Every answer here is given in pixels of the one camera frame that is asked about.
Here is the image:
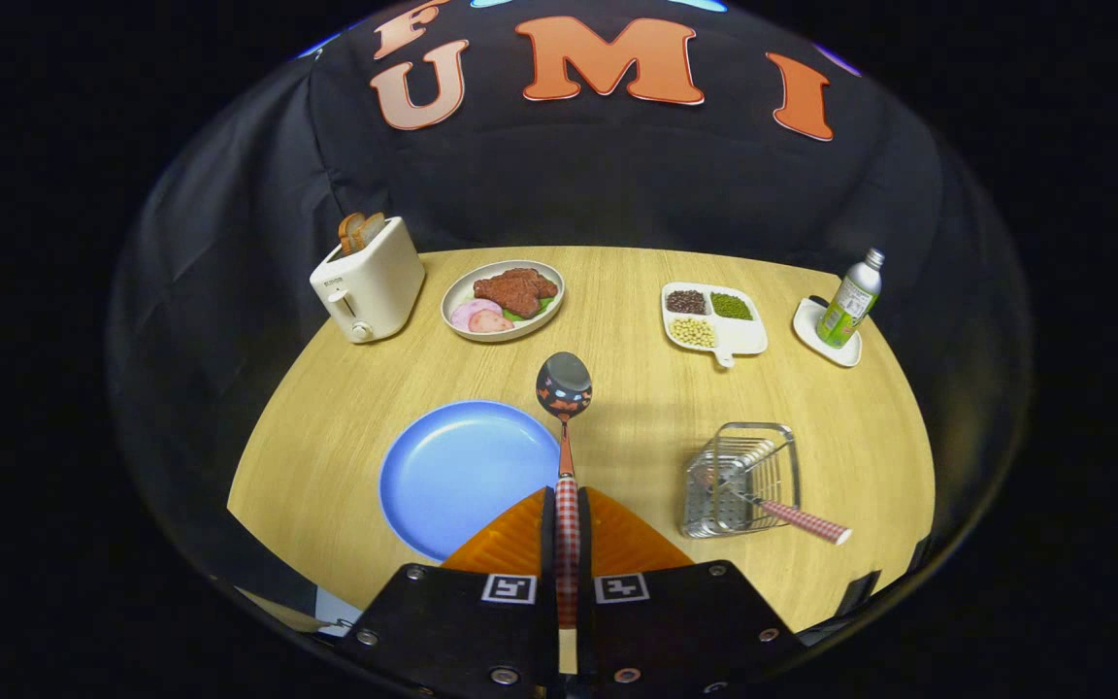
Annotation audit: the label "blue plate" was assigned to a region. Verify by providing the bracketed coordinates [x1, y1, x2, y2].
[378, 401, 562, 562]

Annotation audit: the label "green label metal bottle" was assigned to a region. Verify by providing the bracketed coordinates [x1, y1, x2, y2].
[816, 248, 886, 350]

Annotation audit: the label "grey food plate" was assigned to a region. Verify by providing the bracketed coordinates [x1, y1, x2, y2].
[441, 260, 566, 343]

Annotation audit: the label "red checked handle spoon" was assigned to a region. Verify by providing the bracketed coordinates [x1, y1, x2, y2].
[536, 351, 594, 632]

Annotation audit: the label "white divided dish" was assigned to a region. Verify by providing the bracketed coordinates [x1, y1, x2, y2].
[661, 282, 770, 369]

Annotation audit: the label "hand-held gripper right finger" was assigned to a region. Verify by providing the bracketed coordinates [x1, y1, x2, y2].
[574, 485, 807, 695]

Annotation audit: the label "white toaster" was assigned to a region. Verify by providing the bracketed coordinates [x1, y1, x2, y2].
[310, 216, 426, 345]

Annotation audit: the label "black backdrop cloth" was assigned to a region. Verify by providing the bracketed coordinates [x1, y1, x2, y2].
[103, 0, 1036, 622]

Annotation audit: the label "brown toast slices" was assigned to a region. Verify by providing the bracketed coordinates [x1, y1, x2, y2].
[339, 212, 387, 256]

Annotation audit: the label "brown meat piece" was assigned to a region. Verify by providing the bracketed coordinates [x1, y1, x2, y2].
[473, 268, 559, 319]

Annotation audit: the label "metal wire basket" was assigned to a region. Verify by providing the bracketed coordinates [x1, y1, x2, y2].
[680, 422, 803, 540]

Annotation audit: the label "white square coaster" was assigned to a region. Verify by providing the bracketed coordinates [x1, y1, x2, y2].
[793, 296, 864, 368]

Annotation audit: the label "red checked handle fork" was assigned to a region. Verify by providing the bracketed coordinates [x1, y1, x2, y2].
[705, 471, 853, 546]

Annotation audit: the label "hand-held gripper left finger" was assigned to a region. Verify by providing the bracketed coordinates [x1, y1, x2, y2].
[336, 485, 560, 692]

